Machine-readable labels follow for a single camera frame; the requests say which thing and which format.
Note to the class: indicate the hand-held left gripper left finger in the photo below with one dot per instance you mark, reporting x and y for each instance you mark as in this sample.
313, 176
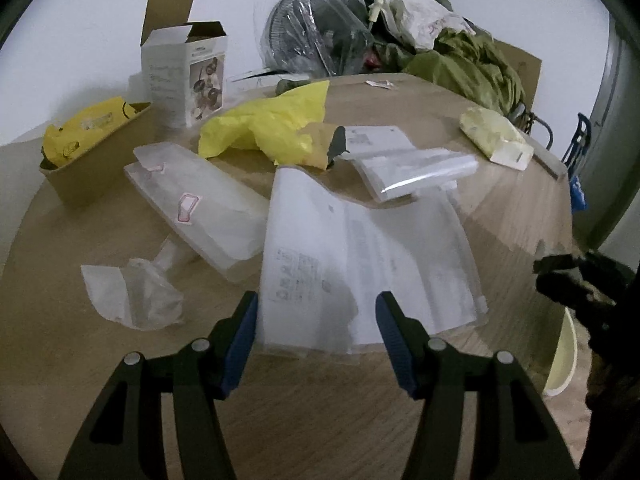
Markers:
242, 340

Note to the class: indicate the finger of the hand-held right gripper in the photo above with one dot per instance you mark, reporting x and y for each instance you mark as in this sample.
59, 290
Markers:
557, 280

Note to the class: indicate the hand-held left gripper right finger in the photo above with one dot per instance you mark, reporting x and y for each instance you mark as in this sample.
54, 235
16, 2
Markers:
395, 340

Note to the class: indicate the white trash bin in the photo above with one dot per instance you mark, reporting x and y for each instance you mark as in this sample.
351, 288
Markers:
562, 360

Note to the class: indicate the large clear printed zip bag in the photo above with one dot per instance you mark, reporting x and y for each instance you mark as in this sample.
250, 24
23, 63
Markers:
350, 260

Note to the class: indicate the clear plastic wrap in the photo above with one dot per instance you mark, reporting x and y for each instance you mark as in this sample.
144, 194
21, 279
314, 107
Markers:
145, 290

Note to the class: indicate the frosted zip bag pink label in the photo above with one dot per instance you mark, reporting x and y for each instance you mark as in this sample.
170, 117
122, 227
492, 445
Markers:
215, 210

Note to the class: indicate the clear bag with white paper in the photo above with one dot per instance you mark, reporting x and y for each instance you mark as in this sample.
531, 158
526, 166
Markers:
400, 170

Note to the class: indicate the blue object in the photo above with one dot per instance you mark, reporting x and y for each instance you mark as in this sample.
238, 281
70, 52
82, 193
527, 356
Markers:
579, 195

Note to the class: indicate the blue hand trolley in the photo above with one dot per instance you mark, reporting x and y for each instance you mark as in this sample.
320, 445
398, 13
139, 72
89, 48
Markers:
580, 135

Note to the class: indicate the grey door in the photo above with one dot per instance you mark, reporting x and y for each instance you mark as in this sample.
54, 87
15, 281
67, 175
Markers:
615, 135

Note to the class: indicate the pale yellow packet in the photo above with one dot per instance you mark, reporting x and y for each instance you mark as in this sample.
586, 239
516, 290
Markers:
490, 132

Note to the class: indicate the black grey object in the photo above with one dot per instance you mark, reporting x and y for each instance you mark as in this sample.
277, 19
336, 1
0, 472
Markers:
337, 142

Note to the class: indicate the brown cardboard box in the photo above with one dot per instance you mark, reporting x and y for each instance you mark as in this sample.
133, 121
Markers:
525, 70

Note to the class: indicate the yellow plastic bag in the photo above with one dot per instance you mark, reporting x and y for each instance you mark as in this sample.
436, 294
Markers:
260, 120

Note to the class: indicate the brown cardboard tray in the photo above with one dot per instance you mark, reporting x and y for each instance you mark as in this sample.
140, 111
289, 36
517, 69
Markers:
90, 175

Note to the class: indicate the olive green cloth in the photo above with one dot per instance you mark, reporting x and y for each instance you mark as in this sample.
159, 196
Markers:
460, 70

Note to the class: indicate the small white wrapper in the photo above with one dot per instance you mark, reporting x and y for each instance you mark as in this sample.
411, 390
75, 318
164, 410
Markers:
380, 84

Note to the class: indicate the dark green small object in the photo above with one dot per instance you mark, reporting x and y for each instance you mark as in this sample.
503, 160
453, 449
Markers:
295, 85

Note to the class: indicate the open white carton box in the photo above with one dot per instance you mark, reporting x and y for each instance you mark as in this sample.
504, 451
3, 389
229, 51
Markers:
170, 85

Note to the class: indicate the yellow snack packet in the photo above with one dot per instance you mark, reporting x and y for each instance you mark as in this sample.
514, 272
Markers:
85, 125

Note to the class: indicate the white plastic bag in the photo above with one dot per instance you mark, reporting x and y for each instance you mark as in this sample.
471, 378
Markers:
420, 15

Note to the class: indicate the plastic wrapped black fan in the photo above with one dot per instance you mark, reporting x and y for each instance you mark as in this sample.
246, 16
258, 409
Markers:
300, 25

